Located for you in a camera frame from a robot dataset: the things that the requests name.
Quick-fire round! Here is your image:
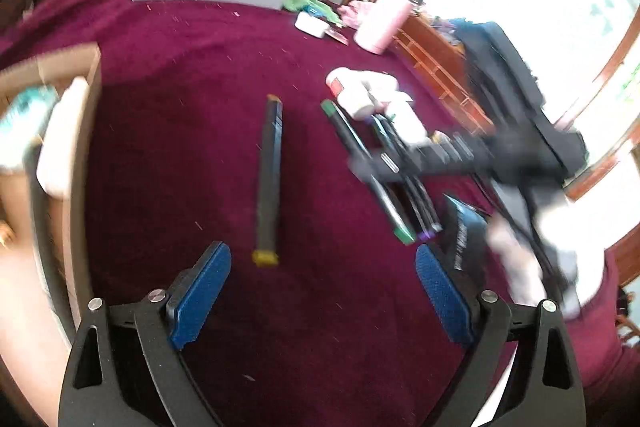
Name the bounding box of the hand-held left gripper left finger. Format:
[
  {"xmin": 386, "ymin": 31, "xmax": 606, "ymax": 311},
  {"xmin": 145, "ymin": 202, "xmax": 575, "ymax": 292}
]
[{"xmin": 57, "ymin": 241, "xmax": 233, "ymax": 427}]

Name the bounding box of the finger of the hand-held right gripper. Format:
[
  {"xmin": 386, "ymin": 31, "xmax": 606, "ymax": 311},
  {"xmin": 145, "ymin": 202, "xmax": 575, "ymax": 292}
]
[{"xmin": 349, "ymin": 142, "xmax": 493, "ymax": 182}]

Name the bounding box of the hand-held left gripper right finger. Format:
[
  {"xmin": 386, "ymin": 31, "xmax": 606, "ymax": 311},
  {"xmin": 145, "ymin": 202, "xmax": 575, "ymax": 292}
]
[{"xmin": 415, "ymin": 243, "xmax": 587, "ymax": 427}]

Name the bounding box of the black marker grey cap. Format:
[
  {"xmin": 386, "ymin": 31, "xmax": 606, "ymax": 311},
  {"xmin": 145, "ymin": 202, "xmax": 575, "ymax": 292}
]
[{"xmin": 382, "ymin": 114, "xmax": 431, "ymax": 238}]

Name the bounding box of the black marker purple cap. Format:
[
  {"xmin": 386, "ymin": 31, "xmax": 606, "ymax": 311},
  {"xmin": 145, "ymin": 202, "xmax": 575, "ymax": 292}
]
[{"xmin": 367, "ymin": 114, "xmax": 443, "ymax": 243}]

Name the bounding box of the black snack bag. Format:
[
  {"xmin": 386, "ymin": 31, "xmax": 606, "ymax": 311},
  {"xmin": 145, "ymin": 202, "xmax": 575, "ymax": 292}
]
[{"xmin": 442, "ymin": 193, "xmax": 493, "ymax": 270}]

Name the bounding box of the black marker green cap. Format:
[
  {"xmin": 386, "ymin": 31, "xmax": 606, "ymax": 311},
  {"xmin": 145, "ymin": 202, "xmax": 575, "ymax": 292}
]
[{"xmin": 320, "ymin": 100, "xmax": 417, "ymax": 245}]

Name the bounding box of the black marker yellow cap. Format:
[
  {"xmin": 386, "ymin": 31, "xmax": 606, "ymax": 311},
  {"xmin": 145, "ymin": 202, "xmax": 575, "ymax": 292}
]
[{"xmin": 251, "ymin": 94, "xmax": 285, "ymax": 268}]

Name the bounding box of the cardboard box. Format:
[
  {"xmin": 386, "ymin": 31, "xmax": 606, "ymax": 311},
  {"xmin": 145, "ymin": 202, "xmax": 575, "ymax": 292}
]
[{"xmin": 0, "ymin": 42, "xmax": 103, "ymax": 358}]

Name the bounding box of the person's right hand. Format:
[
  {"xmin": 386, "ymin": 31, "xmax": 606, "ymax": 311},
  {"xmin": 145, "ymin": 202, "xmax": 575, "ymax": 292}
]
[{"xmin": 487, "ymin": 192, "xmax": 608, "ymax": 315}]

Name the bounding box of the white red label bottle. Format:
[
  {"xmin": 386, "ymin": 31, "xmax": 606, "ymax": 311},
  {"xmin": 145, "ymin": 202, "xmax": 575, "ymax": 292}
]
[{"xmin": 325, "ymin": 67, "xmax": 381, "ymax": 120}]

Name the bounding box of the pink bottle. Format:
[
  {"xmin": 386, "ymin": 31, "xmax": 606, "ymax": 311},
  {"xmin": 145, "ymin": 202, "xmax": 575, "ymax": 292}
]
[{"xmin": 354, "ymin": 0, "xmax": 416, "ymax": 55}]

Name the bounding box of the pink cloth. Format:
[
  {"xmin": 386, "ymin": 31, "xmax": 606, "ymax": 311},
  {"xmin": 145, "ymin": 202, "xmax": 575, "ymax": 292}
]
[{"xmin": 339, "ymin": 0, "xmax": 377, "ymax": 28}]

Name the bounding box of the maroon velvet cloth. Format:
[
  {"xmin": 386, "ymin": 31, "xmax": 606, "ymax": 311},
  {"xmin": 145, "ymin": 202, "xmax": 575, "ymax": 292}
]
[{"xmin": 0, "ymin": 0, "xmax": 518, "ymax": 427}]

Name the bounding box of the white charger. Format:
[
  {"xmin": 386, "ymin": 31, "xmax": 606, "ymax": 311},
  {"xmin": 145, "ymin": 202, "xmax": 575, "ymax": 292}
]
[{"xmin": 294, "ymin": 12, "xmax": 331, "ymax": 40}]

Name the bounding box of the white tube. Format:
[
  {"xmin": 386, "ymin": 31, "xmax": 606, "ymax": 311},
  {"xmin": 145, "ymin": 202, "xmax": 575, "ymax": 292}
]
[{"xmin": 36, "ymin": 77, "xmax": 92, "ymax": 198}]

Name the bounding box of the teal tissue pack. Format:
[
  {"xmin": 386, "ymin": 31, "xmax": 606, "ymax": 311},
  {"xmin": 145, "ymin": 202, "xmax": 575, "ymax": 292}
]
[{"xmin": 0, "ymin": 86, "xmax": 57, "ymax": 175}]

